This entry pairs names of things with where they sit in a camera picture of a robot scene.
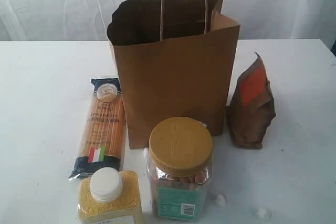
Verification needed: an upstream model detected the white crumb behind jar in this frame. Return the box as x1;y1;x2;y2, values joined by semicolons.
143;147;149;159

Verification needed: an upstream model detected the yellow millet bottle white cap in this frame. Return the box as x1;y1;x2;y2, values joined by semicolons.
77;167;144;223

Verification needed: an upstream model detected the clear jar with yellow lid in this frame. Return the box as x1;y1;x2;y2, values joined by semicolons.
147;117;213;221

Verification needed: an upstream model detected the white crumb near jar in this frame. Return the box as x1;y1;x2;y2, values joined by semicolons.
215;194;226;207

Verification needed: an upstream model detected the spaghetti packet with Italian flag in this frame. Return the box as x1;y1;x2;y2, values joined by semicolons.
68;78;125;180

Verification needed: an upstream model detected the white crumb at front right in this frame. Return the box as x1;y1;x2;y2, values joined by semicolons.
256;208;271;221

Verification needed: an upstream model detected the brown pouch with orange label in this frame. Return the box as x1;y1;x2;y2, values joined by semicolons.
227;54;276;150

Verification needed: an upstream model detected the large brown paper bag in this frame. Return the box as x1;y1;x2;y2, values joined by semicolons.
107;0;240;149

